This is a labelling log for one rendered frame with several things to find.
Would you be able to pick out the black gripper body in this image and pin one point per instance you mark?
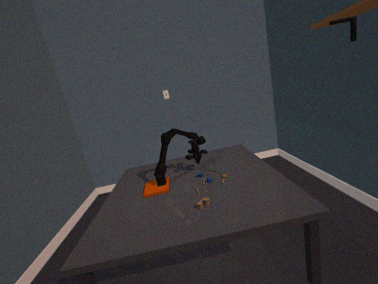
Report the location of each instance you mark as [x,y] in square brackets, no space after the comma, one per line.
[195,153]

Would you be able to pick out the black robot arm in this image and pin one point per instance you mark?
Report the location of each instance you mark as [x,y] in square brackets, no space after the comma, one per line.
[161,169]

